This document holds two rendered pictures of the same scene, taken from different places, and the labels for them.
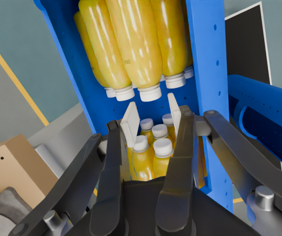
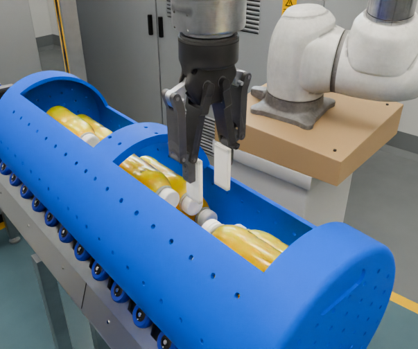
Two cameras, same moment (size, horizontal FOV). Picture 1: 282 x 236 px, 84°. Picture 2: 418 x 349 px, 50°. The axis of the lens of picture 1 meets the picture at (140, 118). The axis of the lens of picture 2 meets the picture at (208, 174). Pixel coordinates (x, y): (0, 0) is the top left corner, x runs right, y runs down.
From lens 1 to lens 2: 51 cm
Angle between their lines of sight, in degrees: 36
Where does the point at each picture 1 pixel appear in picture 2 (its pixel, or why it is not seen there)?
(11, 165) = (320, 147)
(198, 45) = (199, 230)
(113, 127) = (233, 144)
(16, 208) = (289, 112)
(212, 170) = (123, 174)
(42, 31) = not seen: outside the picture
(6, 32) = not seen: outside the picture
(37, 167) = (294, 158)
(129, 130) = (222, 149)
